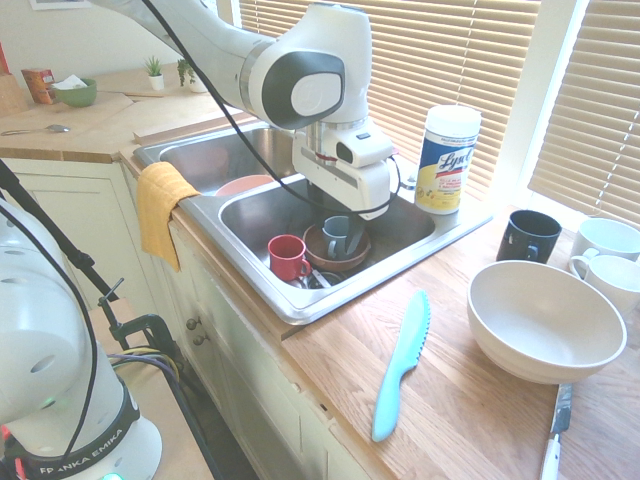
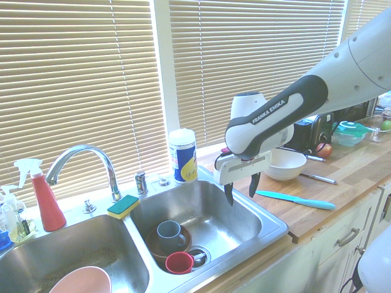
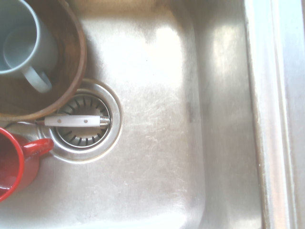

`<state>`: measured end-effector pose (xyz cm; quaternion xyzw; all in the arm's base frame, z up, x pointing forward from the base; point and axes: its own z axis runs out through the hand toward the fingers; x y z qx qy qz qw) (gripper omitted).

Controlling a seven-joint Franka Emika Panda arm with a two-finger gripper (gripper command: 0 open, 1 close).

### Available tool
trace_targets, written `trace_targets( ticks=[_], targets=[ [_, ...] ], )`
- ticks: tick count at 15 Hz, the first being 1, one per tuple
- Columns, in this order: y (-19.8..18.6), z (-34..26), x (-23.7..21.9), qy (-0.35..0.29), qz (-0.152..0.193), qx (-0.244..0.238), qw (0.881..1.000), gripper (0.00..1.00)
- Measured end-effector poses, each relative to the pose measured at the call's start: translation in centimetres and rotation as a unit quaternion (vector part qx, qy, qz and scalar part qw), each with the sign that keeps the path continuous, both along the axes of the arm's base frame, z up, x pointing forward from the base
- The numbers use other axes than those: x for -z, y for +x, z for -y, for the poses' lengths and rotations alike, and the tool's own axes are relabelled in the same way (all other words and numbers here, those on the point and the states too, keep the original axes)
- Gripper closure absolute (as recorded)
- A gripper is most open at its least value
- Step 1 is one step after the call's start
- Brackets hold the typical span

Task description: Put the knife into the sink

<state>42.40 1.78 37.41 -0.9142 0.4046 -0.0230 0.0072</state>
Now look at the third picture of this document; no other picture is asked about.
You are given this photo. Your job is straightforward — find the stainless steel sink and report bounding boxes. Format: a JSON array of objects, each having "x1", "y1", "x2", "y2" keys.
[{"x1": 0, "y1": 0, "x2": 305, "y2": 229}]

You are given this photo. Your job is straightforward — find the metal sink drain strainer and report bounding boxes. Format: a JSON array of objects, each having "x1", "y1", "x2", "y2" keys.
[{"x1": 38, "y1": 78, "x2": 123, "y2": 164}]

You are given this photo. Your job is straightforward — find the wooden bowl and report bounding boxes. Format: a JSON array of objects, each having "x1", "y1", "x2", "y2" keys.
[{"x1": 0, "y1": 0, "x2": 87, "y2": 121}]

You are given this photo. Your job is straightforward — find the red mug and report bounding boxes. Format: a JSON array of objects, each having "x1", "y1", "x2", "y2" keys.
[{"x1": 0, "y1": 127, "x2": 55, "y2": 203}]

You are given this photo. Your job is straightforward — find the pale grey mug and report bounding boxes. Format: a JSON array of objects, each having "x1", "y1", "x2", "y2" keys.
[{"x1": 0, "y1": 0, "x2": 59, "y2": 94}]

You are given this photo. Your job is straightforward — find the white handled table knife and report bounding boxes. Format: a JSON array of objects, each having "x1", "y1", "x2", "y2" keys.
[{"x1": 34, "y1": 115, "x2": 111, "y2": 127}]

